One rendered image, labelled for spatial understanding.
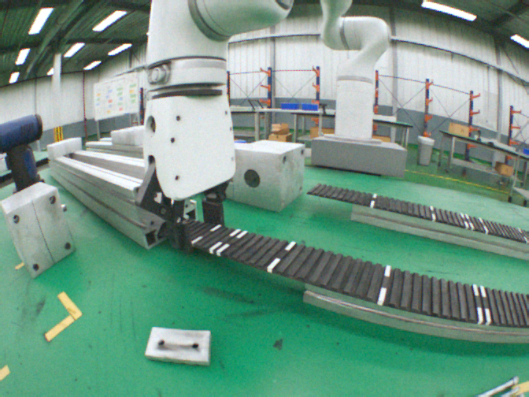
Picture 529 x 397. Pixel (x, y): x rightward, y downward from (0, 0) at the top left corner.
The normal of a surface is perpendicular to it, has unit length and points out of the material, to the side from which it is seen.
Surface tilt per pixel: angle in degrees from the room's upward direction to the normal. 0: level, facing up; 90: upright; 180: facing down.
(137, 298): 0
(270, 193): 90
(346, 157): 90
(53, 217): 90
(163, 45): 90
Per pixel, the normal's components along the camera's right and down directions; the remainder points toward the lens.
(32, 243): 0.94, 0.13
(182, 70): 0.21, 0.37
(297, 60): -0.41, 0.35
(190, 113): 0.81, 0.15
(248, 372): 0.00, -0.92
